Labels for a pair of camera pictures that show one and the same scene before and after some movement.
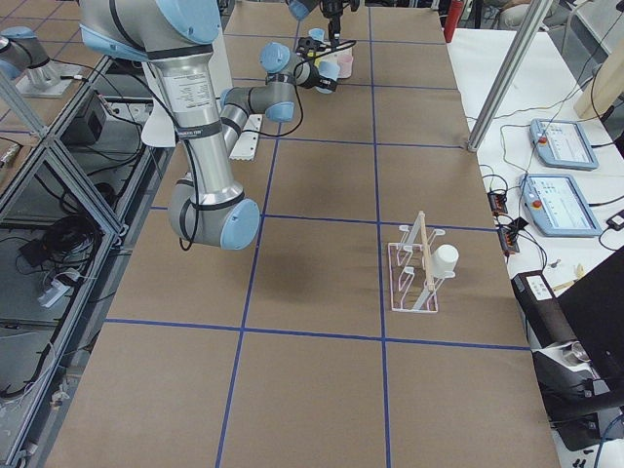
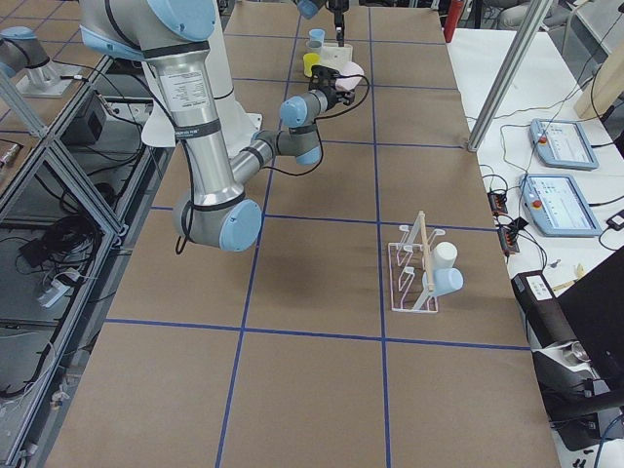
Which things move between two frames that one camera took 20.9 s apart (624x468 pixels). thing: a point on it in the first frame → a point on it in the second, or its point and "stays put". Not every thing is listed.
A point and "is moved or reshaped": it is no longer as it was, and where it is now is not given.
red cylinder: x=453 y=9 stays put
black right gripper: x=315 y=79 → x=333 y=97
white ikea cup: x=445 y=259 stays put
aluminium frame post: x=534 y=18 stays put
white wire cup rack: x=411 y=283 stays put
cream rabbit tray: x=329 y=58 stays put
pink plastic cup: x=345 y=60 → x=347 y=69
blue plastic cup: x=329 y=69 is moved or reshaped
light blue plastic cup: x=317 y=34 stays put
